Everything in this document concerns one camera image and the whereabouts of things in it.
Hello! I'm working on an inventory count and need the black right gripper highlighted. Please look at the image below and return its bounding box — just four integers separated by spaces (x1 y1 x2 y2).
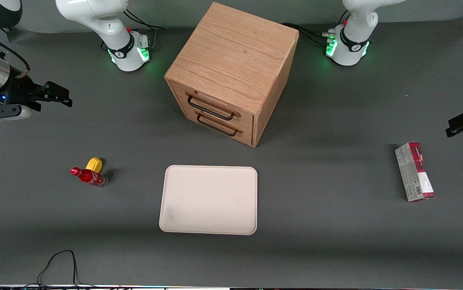
0 75 73 112

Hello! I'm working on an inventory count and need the small red coke bottle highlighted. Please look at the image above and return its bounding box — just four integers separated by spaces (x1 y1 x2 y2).
70 167 108 188

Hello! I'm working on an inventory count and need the beige plastic tray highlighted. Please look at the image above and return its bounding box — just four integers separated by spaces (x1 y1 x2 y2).
159 165 258 236

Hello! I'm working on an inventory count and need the grey and red carton box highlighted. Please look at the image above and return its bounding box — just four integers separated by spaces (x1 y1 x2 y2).
395 141 436 203

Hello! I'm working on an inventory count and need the yellow plastic lemon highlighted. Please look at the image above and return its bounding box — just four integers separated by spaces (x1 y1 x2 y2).
85 157 103 174

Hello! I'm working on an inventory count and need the wooden two-drawer cabinet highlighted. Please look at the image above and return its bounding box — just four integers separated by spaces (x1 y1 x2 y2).
164 2 300 148

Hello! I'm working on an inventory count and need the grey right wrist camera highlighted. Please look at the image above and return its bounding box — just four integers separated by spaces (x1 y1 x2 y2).
0 104 33 124

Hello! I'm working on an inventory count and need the black cable along right arm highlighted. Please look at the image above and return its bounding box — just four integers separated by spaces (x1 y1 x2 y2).
0 29 31 79

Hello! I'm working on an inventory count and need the black right arm base cable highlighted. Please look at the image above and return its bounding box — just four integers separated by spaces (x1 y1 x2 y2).
124 9 165 50

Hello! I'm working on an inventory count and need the black arm base cable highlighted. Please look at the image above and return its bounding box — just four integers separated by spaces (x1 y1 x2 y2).
282 23 334 46
124 9 165 50

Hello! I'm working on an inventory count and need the black metal drawer handle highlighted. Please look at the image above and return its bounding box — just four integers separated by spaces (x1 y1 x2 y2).
195 112 243 137
186 93 241 121

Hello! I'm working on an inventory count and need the thin black looped cable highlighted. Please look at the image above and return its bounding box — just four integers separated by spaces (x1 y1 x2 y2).
22 250 107 289

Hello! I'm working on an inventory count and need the black left arm base cable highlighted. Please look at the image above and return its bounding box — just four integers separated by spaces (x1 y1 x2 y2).
282 23 334 46

